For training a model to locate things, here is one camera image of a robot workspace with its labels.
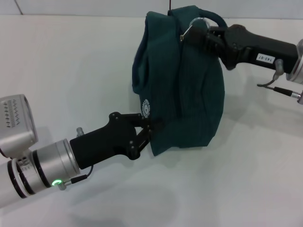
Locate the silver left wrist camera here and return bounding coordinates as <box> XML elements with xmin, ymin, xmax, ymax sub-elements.
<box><xmin>0</xmin><ymin>94</ymin><xmax>39</xmax><ymax>159</ymax></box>

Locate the left arm connector cable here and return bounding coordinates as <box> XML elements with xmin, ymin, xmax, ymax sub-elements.
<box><xmin>58</xmin><ymin>127</ymin><xmax>94</xmax><ymax>191</ymax></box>

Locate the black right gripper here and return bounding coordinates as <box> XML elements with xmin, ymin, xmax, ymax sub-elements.
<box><xmin>187</xmin><ymin>23</ymin><xmax>299</xmax><ymax>74</ymax></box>

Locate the dark teal fabric bag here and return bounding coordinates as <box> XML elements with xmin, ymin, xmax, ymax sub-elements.
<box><xmin>131</xmin><ymin>5</ymin><xmax>229</xmax><ymax>157</ymax></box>

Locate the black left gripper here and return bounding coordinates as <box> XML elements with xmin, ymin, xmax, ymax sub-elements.
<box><xmin>69</xmin><ymin>111</ymin><xmax>165</xmax><ymax>170</ymax></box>

